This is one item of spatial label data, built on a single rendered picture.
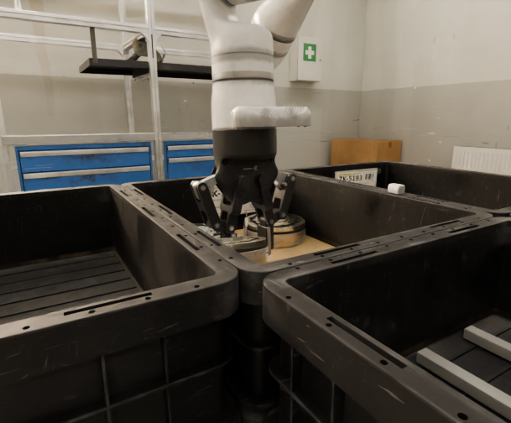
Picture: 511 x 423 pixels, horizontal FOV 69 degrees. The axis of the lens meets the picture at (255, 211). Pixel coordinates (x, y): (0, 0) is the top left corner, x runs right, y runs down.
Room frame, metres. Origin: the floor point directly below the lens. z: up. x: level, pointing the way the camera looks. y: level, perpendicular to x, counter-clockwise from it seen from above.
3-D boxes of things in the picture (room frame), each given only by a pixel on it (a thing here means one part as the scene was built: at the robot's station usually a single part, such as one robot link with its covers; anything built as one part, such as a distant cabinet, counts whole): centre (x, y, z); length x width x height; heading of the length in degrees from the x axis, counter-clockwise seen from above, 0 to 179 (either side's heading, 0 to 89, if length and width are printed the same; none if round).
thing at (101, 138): (2.39, 0.63, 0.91); 1.70 x 0.10 x 0.05; 121
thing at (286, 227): (0.60, -0.03, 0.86); 0.10 x 0.10 x 0.01
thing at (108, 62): (2.69, 0.52, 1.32); 1.20 x 0.45 x 0.06; 121
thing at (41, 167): (2.16, 0.95, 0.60); 0.72 x 0.03 x 0.56; 121
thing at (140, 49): (2.58, 0.70, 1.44); 0.25 x 0.16 x 0.18; 121
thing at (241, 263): (0.47, -0.02, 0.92); 0.40 x 0.30 x 0.02; 31
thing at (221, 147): (0.44, 0.01, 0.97); 0.08 x 0.08 x 0.09
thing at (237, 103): (0.43, 0.00, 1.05); 0.11 x 0.09 x 0.06; 30
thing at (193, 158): (2.57, 0.27, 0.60); 0.72 x 0.03 x 0.56; 121
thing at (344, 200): (0.47, -0.02, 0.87); 0.40 x 0.30 x 0.11; 31
